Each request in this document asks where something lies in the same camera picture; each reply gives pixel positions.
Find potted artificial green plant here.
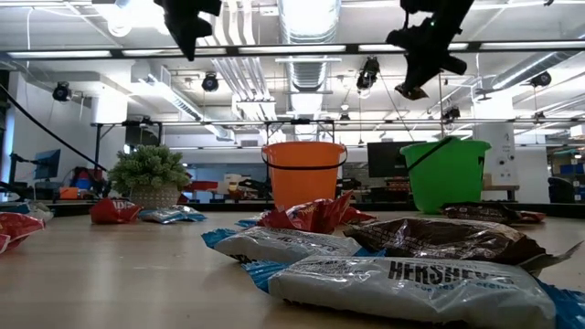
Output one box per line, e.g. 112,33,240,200
107,143,193,211

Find silver ventilation duct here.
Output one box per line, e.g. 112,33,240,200
277,0,343,118

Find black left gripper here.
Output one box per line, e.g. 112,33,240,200
153,0,224,63

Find orange plastic bucket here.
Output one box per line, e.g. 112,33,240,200
261,141,349,212

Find brown snickers candy bar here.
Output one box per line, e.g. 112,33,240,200
343,217,584,278
394,83,431,102
440,202,523,226

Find red skittles candy pack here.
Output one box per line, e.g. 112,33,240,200
0,211,48,255
515,209,548,225
257,190,356,235
340,206,379,226
89,197,144,226

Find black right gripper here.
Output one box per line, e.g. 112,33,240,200
386,16,469,90

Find green plastic bucket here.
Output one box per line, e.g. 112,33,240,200
399,135,493,216

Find black aluminium table frame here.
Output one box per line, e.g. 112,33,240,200
0,199,585,219

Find black computer monitor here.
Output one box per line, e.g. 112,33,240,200
367,141,412,179

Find white round pillar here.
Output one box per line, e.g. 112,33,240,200
472,122,521,187

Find blue lit computer monitor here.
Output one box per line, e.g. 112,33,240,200
33,148,62,181

